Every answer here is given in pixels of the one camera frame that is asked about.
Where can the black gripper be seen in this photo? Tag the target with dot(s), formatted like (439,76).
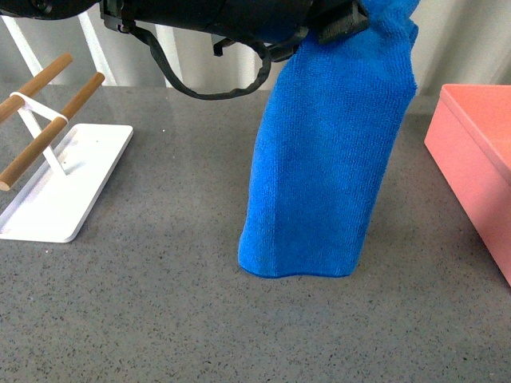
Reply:
(278,26)

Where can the blue microfiber cloth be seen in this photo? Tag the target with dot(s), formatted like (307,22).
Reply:
(323,147)

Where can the pink storage box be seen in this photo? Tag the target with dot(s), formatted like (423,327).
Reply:
(469,140)

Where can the white rack with wooden bars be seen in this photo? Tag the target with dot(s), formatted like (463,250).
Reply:
(54,203)

